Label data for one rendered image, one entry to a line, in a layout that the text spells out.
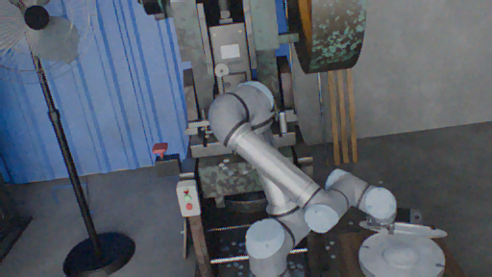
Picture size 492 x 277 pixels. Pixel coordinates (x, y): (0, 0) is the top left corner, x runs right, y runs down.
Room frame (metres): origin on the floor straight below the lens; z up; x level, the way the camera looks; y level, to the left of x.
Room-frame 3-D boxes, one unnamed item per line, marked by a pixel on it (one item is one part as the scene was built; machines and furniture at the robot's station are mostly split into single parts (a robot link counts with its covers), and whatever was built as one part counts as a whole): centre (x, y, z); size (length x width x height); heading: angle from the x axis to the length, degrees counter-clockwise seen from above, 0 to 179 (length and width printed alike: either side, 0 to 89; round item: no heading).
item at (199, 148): (1.93, 0.01, 0.68); 0.45 x 0.30 x 0.06; 88
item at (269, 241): (1.16, -0.02, 0.62); 0.13 x 0.12 x 0.14; 139
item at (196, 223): (2.07, 0.27, 0.45); 0.92 x 0.12 x 0.90; 178
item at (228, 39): (1.88, 0.01, 1.04); 0.17 x 0.15 x 0.30; 178
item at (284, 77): (2.06, -0.26, 0.45); 0.92 x 0.12 x 0.90; 178
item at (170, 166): (1.70, 0.33, 0.62); 0.10 x 0.06 x 0.20; 88
